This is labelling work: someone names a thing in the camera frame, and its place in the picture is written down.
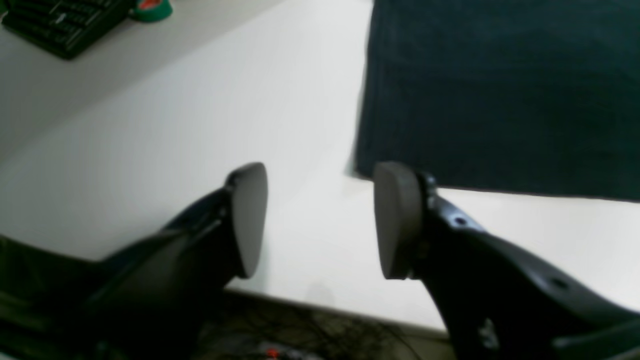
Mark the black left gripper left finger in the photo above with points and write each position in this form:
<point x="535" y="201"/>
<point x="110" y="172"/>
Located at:
<point x="155" y="294"/>

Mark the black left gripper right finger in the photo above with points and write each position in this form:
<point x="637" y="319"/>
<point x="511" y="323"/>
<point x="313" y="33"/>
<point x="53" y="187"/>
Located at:
<point x="497" y="300"/>

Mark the black T-shirt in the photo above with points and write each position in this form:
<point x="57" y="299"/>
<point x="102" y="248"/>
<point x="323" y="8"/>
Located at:
<point x="538" y="97"/>

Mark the black keyboard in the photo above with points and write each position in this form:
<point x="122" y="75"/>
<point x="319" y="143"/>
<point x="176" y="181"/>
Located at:
<point x="65" y="28"/>

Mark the green tape roll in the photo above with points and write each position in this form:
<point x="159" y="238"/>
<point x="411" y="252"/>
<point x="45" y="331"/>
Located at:
<point x="150" y="11"/>

